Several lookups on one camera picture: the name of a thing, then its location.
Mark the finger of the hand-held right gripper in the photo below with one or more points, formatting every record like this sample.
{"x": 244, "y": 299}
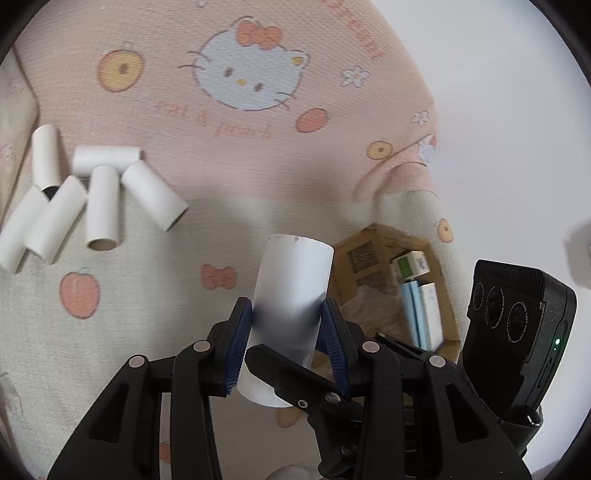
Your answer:
{"x": 404, "y": 346}
{"x": 295, "y": 376}

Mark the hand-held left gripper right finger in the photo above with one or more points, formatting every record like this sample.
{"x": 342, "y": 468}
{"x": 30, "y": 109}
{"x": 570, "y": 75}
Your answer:
{"x": 333, "y": 341}

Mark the small green label box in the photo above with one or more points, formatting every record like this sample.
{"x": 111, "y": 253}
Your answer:
{"x": 410, "y": 266}

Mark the white flat box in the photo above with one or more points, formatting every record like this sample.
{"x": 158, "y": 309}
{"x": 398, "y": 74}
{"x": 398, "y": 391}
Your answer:
{"x": 431, "y": 314}

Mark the pink cartoon printed blanket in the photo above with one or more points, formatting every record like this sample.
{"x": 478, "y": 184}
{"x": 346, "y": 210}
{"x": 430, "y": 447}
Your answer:
{"x": 277, "y": 161}

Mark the pile of white tubes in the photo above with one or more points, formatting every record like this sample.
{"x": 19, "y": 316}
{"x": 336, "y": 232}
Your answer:
{"x": 104, "y": 203}

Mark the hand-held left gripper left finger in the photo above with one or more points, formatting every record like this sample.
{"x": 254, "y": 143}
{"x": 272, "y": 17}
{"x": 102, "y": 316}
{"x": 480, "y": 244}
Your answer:
{"x": 239, "y": 339}

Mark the clear plastic wrap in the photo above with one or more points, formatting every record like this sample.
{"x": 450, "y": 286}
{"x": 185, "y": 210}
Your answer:
{"x": 369, "y": 309}

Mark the light blue flat box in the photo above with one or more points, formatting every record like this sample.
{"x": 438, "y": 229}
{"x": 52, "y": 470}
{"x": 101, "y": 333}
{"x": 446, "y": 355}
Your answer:
{"x": 411, "y": 314}

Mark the white paper roll tube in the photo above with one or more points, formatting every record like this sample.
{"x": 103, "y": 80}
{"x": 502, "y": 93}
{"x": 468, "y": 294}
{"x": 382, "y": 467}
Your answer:
{"x": 291, "y": 286}

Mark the brown cardboard box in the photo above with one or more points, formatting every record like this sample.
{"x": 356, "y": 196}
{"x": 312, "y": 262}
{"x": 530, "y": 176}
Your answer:
{"x": 364, "y": 258}

